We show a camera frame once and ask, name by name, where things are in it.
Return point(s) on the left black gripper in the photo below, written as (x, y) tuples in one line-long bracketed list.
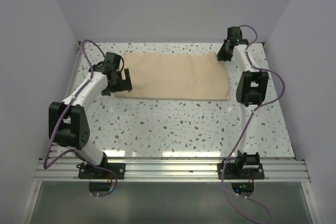
[(124, 84)]

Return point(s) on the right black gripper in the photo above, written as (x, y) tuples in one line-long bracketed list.
[(221, 56)]

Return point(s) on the beige cloth wrap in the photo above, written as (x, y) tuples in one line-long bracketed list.
[(176, 77)]

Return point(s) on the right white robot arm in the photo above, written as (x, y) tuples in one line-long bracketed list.
[(250, 93)]

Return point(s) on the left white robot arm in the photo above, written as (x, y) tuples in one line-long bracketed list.
[(67, 120)]

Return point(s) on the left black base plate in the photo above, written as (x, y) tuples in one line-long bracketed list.
[(111, 170)]

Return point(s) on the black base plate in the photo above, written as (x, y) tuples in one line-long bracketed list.
[(111, 170), (240, 169)]

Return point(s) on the aluminium mounting rail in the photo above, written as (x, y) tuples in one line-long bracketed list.
[(168, 169)]

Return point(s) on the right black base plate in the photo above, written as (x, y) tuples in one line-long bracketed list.
[(240, 169)]

